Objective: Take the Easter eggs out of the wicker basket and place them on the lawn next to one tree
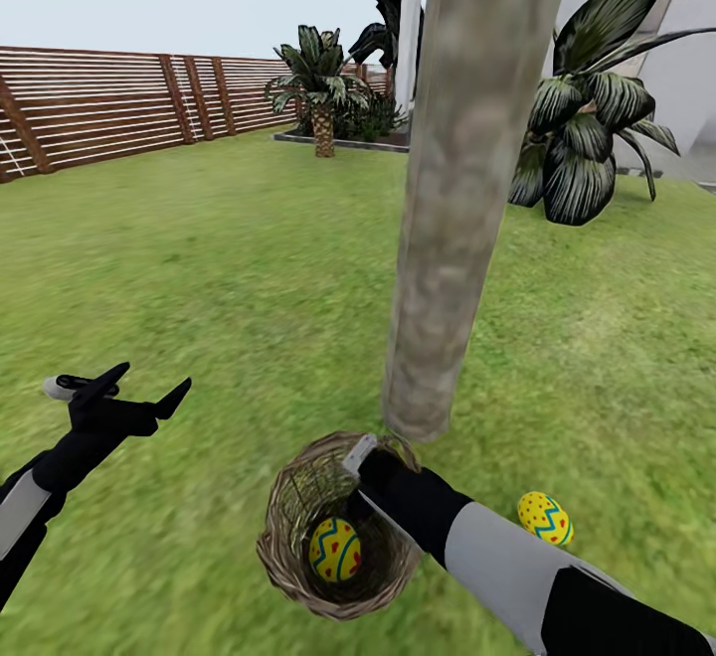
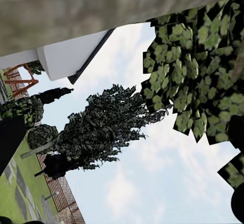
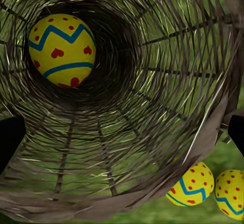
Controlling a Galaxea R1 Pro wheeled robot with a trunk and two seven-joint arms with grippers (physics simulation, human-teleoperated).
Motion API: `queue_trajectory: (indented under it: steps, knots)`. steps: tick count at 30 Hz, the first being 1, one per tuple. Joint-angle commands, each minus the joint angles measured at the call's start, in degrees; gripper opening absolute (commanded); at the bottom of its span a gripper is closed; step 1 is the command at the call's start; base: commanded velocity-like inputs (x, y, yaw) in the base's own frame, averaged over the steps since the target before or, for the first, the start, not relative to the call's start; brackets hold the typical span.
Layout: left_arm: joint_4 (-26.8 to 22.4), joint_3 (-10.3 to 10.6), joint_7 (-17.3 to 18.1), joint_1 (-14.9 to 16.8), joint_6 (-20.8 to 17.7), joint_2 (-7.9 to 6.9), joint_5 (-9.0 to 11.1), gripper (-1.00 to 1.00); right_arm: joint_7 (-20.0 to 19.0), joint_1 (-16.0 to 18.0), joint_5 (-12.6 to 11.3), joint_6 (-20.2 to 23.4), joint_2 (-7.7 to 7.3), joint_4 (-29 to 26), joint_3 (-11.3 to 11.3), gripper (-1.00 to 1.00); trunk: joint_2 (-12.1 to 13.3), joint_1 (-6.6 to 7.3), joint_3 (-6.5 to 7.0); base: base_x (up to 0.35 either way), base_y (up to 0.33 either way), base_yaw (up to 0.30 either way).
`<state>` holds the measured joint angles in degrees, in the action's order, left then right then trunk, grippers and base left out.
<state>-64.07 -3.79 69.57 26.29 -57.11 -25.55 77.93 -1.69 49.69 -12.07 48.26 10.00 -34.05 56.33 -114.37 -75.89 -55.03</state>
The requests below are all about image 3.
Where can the wicker basket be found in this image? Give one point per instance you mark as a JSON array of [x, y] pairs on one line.
[[157, 114]]

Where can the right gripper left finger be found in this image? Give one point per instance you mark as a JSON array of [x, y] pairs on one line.
[[12, 132]]

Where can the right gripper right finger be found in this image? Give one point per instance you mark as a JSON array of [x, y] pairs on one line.
[[236, 131]]

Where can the tree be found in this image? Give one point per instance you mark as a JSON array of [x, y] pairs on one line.
[[226, 31]]

